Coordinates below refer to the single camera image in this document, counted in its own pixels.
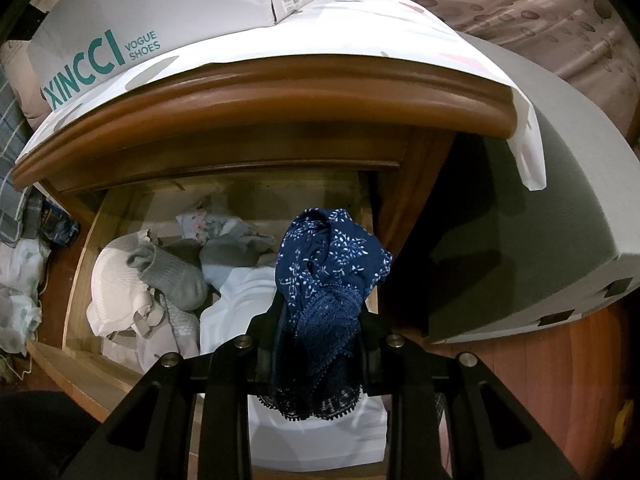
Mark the grey foam block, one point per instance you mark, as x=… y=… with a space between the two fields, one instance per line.
x=550 y=185

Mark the white patterned cloth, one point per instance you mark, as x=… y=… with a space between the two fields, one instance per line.
x=181 y=327

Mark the large white garment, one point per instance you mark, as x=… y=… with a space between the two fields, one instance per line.
x=235 y=310

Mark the grey sock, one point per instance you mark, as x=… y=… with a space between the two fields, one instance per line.
x=175 y=275

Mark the yellow object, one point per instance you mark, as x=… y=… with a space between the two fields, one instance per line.
x=624 y=425

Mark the white bra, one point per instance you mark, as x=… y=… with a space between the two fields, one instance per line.
x=115 y=280

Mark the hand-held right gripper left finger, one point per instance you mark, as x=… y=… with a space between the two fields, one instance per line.
x=265 y=342

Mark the white floral underwear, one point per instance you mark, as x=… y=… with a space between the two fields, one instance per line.
x=200 y=222

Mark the navy blue floral underwear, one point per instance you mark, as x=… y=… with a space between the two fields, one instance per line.
x=325 y=270

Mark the dark blue patterned cloth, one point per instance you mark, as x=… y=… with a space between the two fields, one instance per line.
x=57 y=225

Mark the grey underwear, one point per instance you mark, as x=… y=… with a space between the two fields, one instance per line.
x=230 y=252

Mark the blue plaid cloth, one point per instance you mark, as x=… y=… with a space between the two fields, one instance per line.
x=12 y=180

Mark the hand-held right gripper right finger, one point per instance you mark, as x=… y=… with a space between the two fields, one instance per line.
x=374 y=355

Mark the wooden nightstand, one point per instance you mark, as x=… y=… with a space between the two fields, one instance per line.
x=300 y=105

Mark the white shoe box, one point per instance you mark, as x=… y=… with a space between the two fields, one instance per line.
x=175 y=0

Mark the dark plaid cloth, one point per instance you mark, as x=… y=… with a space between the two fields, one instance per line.
x=20 y=275

